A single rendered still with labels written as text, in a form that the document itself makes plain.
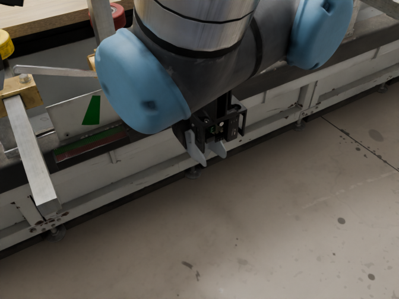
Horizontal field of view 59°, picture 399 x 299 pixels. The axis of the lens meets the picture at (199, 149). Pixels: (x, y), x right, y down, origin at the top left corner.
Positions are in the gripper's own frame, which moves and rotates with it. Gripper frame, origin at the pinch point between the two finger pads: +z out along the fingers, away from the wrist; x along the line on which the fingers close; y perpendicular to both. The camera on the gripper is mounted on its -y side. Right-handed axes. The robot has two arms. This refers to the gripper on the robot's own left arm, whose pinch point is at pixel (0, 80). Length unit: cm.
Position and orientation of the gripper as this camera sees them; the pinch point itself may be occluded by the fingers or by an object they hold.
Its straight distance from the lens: 68.7
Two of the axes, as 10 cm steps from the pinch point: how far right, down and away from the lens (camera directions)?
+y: -6.4, 5.6, -5.2
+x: 7.7, 4.7, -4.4
